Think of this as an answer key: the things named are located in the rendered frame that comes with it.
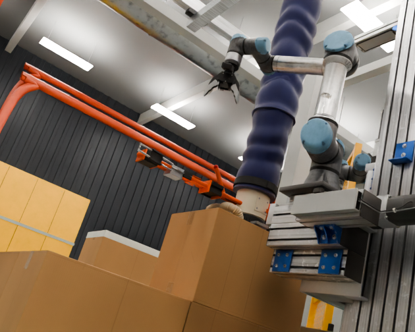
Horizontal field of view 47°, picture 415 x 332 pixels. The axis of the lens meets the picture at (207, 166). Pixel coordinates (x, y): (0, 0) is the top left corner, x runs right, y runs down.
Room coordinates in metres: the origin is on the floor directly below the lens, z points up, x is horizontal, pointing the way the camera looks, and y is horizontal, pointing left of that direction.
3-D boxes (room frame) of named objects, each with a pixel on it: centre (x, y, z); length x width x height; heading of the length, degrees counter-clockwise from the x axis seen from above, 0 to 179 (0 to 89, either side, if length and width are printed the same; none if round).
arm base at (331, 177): (1.69, -0.45, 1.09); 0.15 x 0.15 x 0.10
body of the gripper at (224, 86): (1.85, 0.03, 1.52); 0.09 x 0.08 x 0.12; 172
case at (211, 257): (2.24, -0.26, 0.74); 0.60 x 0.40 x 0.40; 120
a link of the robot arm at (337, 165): (1.69, -0.44, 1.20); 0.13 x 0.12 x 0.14; 147
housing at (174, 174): (2.01, 0.14, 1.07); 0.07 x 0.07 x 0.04; 30
